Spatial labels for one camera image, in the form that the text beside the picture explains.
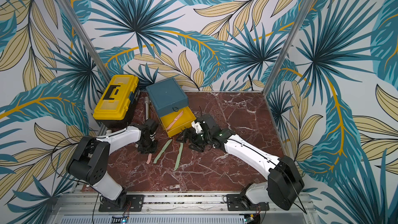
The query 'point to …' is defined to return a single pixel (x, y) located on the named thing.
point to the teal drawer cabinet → (167, 96)
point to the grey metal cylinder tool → (146, 100)
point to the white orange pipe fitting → (109, 131)
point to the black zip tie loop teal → (174, 110)
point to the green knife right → (181, 145)
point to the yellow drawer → (175, 123)
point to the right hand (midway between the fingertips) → (181, 143)
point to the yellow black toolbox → (115, 108)
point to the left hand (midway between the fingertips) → (152, 153)
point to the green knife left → (166, 146)
